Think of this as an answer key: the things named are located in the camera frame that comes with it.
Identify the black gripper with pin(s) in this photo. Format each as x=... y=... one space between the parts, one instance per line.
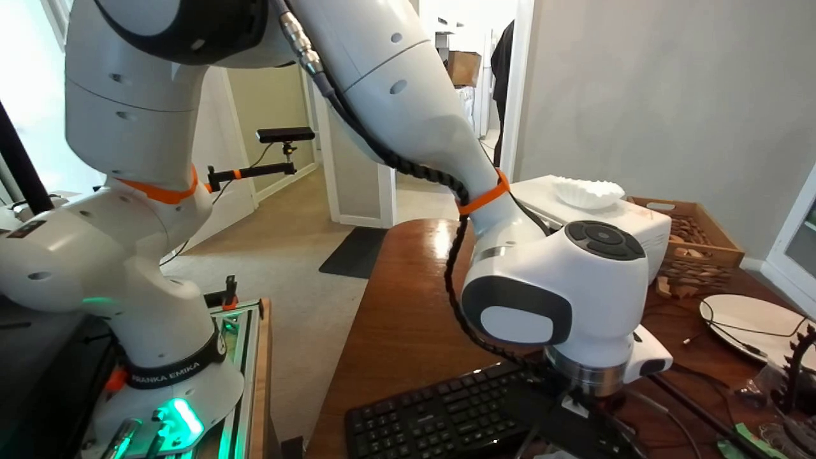
x=564 y=421

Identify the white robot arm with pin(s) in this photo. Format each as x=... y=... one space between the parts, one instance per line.
x=569 y=297

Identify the large round ceramic plate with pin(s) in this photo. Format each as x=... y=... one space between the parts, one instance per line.
x=752 y=328

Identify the black computer keyboard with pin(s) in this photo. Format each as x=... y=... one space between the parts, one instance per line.
x=451 y=420

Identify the green plastic wrapper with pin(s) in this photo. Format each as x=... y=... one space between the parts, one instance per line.
x=740 y=441

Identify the white toaster oven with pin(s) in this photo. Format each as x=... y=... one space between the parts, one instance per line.
x=646 y=226

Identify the wicker basket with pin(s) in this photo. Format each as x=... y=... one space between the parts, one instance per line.
x=696 y=244

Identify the black floor mat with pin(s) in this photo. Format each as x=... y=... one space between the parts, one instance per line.
x=354 y=254

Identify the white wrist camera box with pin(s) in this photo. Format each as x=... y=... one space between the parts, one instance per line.
x=647 y=356

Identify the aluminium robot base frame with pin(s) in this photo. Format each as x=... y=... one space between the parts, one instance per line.
x=195 y=408

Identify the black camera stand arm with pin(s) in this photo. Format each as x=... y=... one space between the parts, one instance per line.
x=265 y=137

